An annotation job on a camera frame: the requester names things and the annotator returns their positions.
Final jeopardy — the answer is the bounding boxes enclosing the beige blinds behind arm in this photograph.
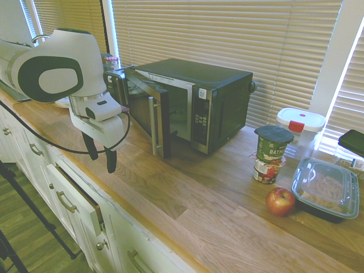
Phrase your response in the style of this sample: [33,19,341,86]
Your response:
[31,0,108,53]

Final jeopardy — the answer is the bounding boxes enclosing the red oatmeal cup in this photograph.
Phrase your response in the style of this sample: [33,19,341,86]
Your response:
[249,150,287,185]

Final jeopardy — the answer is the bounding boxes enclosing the white cabinet drawer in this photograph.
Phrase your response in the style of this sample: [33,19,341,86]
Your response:
[46,160,105,238]

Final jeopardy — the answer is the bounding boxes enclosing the black flat box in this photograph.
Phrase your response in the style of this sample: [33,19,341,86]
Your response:
[337,129,364,158]

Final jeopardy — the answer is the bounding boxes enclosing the green oatmeal cup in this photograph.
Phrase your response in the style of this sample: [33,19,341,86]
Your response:
[253,125,295,164]

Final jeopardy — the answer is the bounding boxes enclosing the narrow beige window blinds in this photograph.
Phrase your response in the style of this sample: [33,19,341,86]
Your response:
[317,31,364,156]

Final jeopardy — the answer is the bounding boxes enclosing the black stainless microwave body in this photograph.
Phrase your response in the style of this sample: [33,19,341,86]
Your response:
[125,58,257,156]

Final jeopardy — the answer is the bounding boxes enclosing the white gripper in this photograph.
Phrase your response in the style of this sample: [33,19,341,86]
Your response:
[69,111,124,173]

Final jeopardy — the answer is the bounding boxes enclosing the black tripod stand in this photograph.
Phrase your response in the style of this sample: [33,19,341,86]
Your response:
[0,160,78,273]

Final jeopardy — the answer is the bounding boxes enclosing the white kettle base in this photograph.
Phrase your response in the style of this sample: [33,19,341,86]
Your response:
[53,96,72,109]

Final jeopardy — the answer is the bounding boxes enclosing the glass jar red lid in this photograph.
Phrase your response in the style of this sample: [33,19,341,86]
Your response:
[104,55,119,72]

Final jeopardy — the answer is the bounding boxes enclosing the metal ring handle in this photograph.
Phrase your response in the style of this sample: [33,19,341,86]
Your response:
[31,34,51,44]

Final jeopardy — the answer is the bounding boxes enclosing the clear container red latch lid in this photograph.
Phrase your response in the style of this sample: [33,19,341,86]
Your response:
[275,107,326,160]

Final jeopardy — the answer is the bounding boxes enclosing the microwave door with handle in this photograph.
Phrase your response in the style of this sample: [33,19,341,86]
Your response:
[104,68,172,159]

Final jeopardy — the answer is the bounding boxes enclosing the white kitchen cabinets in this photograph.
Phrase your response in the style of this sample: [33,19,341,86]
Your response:
[0,105,200,273]

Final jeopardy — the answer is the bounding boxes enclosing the black takeout container clear lid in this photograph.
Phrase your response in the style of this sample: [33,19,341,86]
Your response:
[291,156,361,224]

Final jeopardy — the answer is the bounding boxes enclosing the red apple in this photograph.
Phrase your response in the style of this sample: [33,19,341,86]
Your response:
[265,187,296,217]

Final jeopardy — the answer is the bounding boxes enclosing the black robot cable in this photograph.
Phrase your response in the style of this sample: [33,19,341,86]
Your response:
[0,101,132,155]

